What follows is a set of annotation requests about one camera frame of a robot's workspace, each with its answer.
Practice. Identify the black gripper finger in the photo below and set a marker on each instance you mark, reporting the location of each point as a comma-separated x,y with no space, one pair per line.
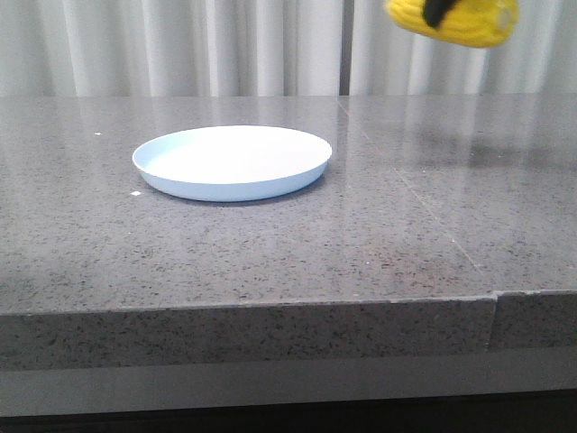
435,11

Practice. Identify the yellow corn cob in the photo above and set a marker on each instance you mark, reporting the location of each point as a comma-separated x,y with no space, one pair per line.
476,24

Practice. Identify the light blue round plate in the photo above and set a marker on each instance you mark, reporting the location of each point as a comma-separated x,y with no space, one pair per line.
232,163

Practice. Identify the white pleated curtain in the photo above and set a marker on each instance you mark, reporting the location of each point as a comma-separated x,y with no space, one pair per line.
268,48

